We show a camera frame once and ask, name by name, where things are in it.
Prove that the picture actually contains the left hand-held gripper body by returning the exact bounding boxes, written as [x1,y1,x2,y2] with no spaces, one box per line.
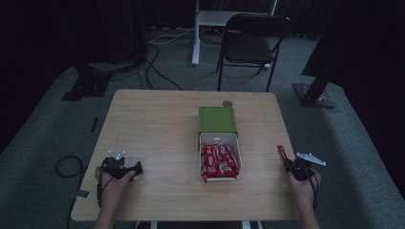
[100,150,138,181]

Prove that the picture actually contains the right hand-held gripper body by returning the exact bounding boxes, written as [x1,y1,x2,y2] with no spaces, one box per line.
[286,152,328,182]

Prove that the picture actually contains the red snack packet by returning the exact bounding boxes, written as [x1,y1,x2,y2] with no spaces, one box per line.
[276,145,289,164]

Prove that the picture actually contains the pile of red packets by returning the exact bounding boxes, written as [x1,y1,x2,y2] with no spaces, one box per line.
[200,143,241,183]

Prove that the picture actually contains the white drawer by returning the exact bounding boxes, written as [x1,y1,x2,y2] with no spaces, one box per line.
[198,131,243,183]

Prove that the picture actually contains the person's left hand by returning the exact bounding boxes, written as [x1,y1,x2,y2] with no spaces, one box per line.
[95,166,137,206]

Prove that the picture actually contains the person's right hand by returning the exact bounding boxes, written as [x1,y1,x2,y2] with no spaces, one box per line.
[288,169,322,205]

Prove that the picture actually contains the green drawer case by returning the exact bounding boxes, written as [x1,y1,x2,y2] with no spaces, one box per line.
[198,106,239,135]

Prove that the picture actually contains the black stand base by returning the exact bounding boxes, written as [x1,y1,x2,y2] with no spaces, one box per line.
[61,60,112,102]

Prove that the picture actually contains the black folding chair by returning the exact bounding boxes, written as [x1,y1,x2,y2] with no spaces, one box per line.
[215,12,292,94]

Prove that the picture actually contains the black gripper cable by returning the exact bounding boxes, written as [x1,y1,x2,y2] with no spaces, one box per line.
[306,168,320,211]
[96,163,115,209]

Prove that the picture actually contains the looped black floor cable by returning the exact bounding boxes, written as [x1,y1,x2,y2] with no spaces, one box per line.
[55,155,85,179]

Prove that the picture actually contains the black stand with base plate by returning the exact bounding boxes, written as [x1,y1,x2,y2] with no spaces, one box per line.
[292,71,336,110]

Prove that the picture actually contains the black floor cables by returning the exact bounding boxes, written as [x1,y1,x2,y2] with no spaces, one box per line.
[139,41,184,92]

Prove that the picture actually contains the white floor cable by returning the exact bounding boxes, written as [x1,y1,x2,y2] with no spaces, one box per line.
[148,27,196,45]

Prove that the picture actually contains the white desk frame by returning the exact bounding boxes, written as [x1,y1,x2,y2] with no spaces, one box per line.
[191,0,279,67]

